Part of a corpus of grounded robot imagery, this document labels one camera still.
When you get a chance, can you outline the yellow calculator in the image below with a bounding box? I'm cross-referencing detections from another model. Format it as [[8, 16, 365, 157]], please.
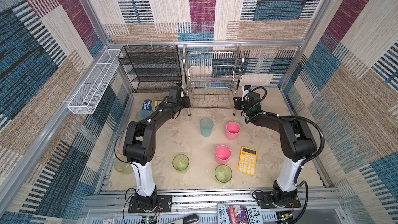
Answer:
[[238, 146, 258, 176]]

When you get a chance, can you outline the green translucent cup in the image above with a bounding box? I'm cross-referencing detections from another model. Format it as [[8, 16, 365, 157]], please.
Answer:
[[214, 164, 232, 183], [172, 154, 190, 173]]

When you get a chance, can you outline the black mesh shelf rack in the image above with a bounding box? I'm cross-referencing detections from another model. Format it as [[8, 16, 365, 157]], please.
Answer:
[[119, 45, 182, 93]]

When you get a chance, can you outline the blue picture book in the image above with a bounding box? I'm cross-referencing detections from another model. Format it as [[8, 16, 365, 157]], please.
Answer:
[[142, 99, 162, 112]]

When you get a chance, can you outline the pink cup near rack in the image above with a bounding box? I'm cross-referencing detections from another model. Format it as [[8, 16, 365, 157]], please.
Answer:
[[226, 121, 240, 141]]

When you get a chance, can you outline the pink cup centre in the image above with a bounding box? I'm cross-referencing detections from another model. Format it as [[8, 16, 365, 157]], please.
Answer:
[[215, 145, 232, 164]]

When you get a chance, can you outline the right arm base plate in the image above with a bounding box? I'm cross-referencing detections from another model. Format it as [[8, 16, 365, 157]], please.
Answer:
[[252, 190, 302, 209]]

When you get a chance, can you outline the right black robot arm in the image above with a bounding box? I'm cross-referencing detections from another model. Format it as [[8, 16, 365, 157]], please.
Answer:
[[233, 90, 325, 207]]

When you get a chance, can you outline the green translucent cup front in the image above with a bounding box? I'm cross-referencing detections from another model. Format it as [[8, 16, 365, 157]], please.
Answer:
[[214, 164, 232, 183]]

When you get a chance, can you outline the teal translucent cup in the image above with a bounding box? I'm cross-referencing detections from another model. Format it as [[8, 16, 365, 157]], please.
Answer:
[[200, 118, 214, 138]]

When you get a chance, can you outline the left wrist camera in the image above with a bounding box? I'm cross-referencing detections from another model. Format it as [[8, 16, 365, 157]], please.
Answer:
[[169, 83, 183, 99]]

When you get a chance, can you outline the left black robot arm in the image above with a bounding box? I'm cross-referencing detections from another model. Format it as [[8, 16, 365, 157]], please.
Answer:
[[122, 96, 190, 198]]

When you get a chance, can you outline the silver wire dish rack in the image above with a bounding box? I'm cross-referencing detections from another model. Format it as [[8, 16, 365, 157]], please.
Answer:
[[182, 45, 244, 110]]

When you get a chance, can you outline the purple treehouse book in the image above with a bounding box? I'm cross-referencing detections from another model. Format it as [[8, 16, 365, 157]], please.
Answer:
[[217, 203, 263, 224]]

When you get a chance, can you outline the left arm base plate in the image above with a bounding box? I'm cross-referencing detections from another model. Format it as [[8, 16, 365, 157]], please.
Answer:
[[127, 194, 173, 214]]

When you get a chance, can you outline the white wire wall basket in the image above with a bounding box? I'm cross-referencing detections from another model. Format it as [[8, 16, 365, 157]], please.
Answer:
[[67, 49, 121, 115]]

